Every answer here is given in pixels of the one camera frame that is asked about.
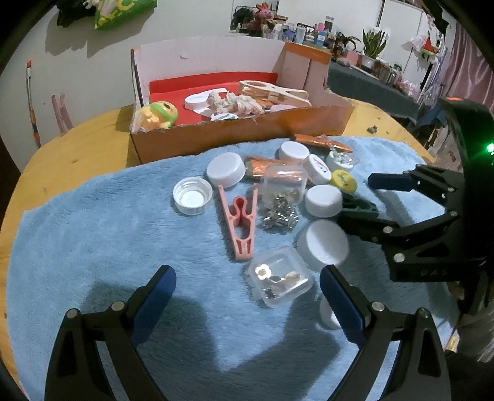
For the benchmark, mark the flat white cap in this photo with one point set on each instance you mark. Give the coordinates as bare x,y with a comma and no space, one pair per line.
281,108

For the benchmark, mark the small potted plant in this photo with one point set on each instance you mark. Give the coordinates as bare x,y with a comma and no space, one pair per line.
347,40

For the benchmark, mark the table with dark cloth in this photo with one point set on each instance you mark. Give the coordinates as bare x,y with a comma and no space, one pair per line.
366,90

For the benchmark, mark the pink plastic clothespin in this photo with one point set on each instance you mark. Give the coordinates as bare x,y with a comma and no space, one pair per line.
230,227

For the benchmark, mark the wall mirror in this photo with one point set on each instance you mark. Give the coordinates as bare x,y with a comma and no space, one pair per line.
270,5

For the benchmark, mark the green and yellow toy figure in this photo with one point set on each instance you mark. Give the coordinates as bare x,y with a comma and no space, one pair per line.
158,115

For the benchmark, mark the white cap with grey label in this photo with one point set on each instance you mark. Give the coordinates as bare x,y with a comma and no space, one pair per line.
197,102

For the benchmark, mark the large wooden clothespin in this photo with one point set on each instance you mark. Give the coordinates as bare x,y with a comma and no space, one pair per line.
281,94

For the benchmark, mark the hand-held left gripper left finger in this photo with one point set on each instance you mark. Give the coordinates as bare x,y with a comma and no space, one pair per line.
156,297

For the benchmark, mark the upturned white bottle cap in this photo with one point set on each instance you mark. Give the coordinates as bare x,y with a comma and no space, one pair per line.
192,200

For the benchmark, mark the blue cloth on chair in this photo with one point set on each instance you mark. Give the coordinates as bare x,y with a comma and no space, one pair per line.
434,115

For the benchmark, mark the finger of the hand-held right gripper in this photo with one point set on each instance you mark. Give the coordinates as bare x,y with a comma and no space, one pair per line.
389,181
362,225

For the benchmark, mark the small white bottle cap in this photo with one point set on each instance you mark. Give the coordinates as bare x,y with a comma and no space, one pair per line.
327,314

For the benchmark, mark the white cap with red print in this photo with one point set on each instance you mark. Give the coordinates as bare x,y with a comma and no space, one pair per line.
317,169

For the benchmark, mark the broom stick with orange bands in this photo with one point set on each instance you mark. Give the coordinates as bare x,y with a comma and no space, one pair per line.
31,96

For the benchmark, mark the potted snake plant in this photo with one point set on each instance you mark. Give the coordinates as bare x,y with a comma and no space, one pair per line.
372,46

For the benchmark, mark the green shopping bag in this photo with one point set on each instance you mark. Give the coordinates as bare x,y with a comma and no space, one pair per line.
123,11

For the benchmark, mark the blue fluffy mat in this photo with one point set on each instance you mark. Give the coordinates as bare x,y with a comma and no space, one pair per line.
96,231

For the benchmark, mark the pink plush toy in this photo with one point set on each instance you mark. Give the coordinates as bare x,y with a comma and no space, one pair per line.
262,13

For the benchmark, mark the clear plastic jar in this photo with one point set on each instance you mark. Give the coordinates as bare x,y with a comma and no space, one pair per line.
283,185

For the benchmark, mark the pink curtain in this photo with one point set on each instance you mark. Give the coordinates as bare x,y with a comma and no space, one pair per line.
471,65

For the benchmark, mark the orange cardboard box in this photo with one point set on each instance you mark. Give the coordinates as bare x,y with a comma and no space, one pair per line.
239,133

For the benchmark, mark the small white plush toy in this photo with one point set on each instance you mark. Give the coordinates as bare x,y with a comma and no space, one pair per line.
90,3

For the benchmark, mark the dark green clip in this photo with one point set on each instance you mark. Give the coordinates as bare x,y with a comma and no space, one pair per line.
361,206

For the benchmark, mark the orange foil wrapper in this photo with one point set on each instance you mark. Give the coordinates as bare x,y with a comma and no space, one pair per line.
308,139
256,165

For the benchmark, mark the black bag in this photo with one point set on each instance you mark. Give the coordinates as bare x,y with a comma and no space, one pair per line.
67,13

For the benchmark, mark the small dark crumb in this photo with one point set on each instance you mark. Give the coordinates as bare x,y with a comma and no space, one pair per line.
371,129

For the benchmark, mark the large white bottle cap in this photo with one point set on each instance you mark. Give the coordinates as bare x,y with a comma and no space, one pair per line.
322,241
225,167

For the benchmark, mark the watermelon slice toy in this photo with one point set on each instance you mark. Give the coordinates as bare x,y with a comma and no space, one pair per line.
428,48

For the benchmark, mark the row of cosmetic bottles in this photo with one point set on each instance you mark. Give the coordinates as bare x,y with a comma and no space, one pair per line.
320,36

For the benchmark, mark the cap with silver foil inside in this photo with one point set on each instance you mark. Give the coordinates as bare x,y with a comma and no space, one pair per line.
341,159

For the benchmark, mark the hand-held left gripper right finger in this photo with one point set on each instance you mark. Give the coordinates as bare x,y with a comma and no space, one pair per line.
343,304

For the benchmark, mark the clear plastic case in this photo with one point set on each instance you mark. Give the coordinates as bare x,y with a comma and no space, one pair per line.
280,281

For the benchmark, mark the pile of metal clips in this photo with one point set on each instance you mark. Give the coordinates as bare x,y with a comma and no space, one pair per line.
280,216

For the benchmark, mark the yellow bottle cap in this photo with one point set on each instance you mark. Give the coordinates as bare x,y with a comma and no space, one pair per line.
343,179

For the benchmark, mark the red paper sheet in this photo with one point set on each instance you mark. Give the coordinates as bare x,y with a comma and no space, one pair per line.
173,88

